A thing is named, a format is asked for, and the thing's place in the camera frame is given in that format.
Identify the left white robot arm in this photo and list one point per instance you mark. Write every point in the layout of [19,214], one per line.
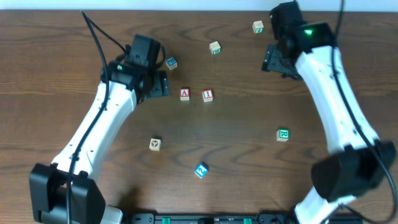
[66,191]

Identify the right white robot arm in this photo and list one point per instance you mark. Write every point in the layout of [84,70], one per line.
[359,161]

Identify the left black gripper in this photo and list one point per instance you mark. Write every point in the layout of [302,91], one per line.
[160,86]

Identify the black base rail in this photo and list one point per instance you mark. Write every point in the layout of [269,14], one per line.
[262,218]

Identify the red letter I block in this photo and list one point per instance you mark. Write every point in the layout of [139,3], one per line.
[207,95]

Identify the green letter R block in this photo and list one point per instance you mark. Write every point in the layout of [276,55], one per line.
[283,135]

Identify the blue letter P block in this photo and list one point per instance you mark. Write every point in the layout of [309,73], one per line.
[171,63]

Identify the green number 4 block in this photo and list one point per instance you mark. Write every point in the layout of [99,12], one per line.
[258,27]

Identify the blue number 2 block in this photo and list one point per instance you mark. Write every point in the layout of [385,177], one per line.
[201,170]

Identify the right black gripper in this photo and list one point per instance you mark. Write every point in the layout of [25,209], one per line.
[277,62]

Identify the green number 27 block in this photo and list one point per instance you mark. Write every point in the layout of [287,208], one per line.
[215,47]

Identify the red letter A block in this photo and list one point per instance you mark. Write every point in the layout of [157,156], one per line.
[184,94]

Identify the brown symbol wooden block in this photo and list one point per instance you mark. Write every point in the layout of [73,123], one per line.
[155,144]

